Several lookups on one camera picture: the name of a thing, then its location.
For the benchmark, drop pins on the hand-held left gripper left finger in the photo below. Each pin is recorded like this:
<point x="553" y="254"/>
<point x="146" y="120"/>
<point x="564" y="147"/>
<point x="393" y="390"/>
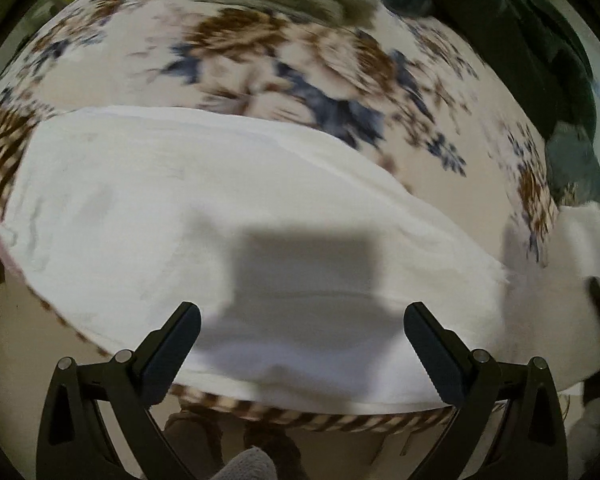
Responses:
<point x="163" y="369"/>

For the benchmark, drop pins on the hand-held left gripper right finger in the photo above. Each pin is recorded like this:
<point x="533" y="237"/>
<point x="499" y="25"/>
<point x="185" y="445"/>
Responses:
<point x="437" y="366"/>

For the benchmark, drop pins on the white pants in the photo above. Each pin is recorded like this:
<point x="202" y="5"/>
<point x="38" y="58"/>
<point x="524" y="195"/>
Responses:
<point x="180" y="220"/>

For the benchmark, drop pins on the white fluffy cloth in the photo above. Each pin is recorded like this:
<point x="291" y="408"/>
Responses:
<point x="565" y="280"/>

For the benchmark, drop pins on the dark brown slipper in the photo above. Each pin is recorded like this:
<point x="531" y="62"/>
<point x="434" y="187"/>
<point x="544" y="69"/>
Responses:
<point x="275" y="447"/>
<point x="195" y="430"/>

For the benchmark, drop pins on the grey knit cloth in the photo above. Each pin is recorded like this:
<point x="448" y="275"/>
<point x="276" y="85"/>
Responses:
<point x="245" y="466"/>

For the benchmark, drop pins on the green patterned cloth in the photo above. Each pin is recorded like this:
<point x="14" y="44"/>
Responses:
<point x="575" y="165"/>

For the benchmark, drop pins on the dark green clothing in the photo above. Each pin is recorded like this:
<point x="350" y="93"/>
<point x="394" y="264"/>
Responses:
<point x="510" y="25"/>

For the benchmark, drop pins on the floral printed blanket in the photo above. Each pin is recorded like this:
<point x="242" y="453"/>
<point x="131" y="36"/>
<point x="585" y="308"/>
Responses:
<point x="260" y="60"/>

